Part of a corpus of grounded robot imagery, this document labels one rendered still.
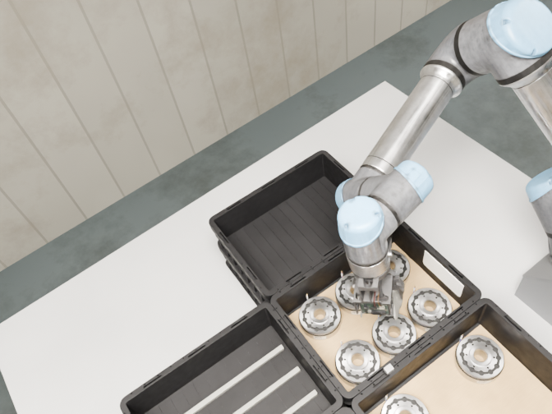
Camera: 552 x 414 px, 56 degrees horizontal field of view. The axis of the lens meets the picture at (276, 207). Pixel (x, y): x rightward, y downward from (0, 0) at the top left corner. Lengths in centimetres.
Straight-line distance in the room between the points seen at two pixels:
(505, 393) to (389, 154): 59
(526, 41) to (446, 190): 75
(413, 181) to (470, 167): 90
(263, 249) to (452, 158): 73
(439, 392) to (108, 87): 184
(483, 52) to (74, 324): 129
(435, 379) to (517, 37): 74
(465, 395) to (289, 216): 65
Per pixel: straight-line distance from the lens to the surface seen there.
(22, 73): 232
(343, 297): 132
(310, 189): 156
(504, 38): 107
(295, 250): 144
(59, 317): 171
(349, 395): 116
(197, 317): 154
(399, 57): 334
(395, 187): 90
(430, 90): 113
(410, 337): 129
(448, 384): 129
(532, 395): 132
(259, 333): 134
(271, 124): 297
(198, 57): 261
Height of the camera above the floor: 204
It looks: 52 degrees down
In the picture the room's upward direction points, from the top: 12 degrees counter-clockwise
